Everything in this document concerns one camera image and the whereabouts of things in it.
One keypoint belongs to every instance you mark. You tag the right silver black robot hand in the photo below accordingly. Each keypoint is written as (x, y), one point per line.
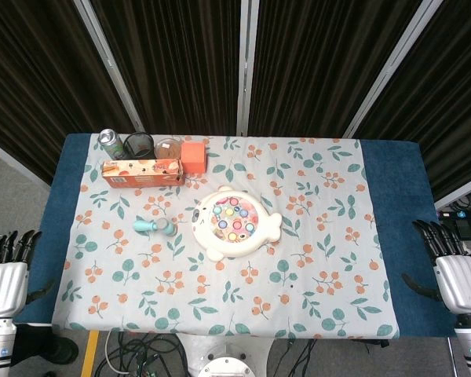
(457, 280)

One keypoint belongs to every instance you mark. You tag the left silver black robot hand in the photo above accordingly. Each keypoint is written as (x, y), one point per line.
(4, 284)

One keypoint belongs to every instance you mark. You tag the teal grey toy hammer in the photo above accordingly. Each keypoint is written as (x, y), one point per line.
(151, 226)

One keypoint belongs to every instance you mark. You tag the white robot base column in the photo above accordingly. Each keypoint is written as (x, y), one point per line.
(227, 355)

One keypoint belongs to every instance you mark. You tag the white plastic whack-a-mole toy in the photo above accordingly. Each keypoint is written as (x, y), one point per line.
(235, 224)

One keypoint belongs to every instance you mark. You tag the black power strip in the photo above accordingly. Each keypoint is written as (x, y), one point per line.
(461, 214)

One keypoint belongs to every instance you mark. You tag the blue table cover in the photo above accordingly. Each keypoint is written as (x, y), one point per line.
(396, 188)

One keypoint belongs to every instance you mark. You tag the orange snack carton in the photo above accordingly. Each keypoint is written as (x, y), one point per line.
(141, 174)

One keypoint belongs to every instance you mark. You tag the green drink can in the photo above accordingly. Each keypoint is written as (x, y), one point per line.
(110, 143)

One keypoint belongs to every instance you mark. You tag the dark pleated curtain panel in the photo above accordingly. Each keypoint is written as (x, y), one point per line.
(180, 63)
(447, 102)
(35, 78)
(322, 63)

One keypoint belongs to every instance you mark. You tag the black mesh pen holder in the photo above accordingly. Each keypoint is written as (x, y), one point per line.
(138, 146)

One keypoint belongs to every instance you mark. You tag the clear jar with brown contents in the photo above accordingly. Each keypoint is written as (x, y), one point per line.
(168, 148)

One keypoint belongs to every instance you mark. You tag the floral print tablecloth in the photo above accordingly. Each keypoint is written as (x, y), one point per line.
(227, 290)

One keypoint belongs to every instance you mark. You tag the orange cube block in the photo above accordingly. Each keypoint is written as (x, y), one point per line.
(193, 157)

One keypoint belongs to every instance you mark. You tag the grey metal partition post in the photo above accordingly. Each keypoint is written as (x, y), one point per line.
(392, 66)
(246, 66)
(110, 66)

